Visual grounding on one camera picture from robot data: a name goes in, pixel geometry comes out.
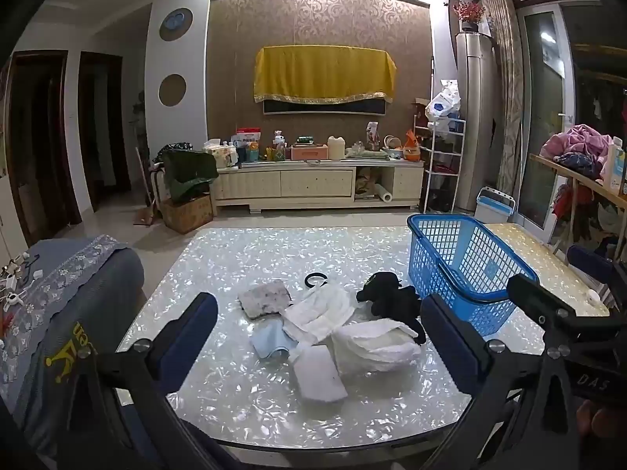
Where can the patterned curtain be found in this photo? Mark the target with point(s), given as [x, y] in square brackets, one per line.
[504, 88]

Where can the white plastic bag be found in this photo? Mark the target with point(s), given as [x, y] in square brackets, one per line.
[443, 103]

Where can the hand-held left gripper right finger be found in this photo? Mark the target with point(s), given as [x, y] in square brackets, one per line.
[453, 342]

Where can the blue round wall plate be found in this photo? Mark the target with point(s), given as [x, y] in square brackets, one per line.
[175, 22]

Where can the white metal rack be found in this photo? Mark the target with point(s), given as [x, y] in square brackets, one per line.
[443, 156]

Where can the person's right hand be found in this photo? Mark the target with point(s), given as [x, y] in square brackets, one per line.
[595, 421]

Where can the grey speckled cloth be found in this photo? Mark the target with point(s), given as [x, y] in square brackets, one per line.
[264, 298]

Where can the red and white box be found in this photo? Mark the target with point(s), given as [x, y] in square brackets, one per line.
[247, 138]

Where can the white lace cloth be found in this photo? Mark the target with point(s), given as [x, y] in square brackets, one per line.
[374, 347]

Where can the white tissue pack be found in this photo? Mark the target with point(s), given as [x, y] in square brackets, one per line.
[220, 154]

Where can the red flower vase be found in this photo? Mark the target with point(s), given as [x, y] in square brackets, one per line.
[469, 12]

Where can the wooden shelf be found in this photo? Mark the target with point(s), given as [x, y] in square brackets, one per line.
[563, 169]

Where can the cream television cabinet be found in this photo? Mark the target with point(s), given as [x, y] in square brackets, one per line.
[313, 181]

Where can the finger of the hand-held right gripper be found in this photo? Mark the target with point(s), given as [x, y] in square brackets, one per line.
[590, 260]
[536, 293]

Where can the dark green bag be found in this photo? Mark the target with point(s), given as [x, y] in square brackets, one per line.
[188, 174]

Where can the grey fabric covered chair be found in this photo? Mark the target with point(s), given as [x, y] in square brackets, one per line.
[54, 313]

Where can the cardboard box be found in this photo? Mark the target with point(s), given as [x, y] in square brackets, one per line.
[188, 213]

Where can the small white round object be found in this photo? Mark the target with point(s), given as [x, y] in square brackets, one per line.
[593, 296]

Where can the orange bag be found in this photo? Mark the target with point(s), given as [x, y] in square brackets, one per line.
[413, 147]

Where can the black plush toy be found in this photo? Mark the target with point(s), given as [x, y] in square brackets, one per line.
[389, 297]

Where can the pink box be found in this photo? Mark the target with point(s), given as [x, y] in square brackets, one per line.
[308, 152]

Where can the yellow television cover cloth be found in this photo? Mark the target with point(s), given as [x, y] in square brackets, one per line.
[323, 73]

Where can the white paper roll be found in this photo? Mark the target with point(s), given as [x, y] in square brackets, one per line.
[385, 192]

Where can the standing air conditioner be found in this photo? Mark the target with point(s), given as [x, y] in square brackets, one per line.
[472, 117]

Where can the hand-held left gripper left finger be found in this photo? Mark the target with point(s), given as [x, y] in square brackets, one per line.
[196, 328]

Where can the broom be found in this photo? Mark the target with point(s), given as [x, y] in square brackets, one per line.
[146, 191]

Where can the blue plastic basket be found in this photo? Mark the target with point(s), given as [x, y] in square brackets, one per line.
[465, 264]

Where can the glass sliding door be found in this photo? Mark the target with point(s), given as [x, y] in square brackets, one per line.
[543, 117]

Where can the blue and white cooler box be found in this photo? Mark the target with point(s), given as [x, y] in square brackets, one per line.
[493, 205]

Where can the dark wooden door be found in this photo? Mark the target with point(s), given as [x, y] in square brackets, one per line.
[41, 147]
[105, 127]

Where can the pink clothes pile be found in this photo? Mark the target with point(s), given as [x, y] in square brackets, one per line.
[575, 139]

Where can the tall snack bag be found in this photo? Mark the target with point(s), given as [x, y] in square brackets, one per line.
[373, 136]

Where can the light blue cloth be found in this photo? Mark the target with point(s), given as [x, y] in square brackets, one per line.
[268, 341]

